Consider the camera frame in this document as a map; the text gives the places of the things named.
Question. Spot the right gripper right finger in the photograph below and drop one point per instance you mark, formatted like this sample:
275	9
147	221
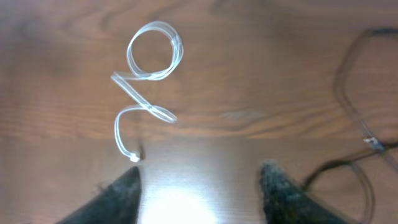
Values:
285	203

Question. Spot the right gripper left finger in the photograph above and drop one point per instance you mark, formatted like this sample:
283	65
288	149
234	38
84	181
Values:
118	203

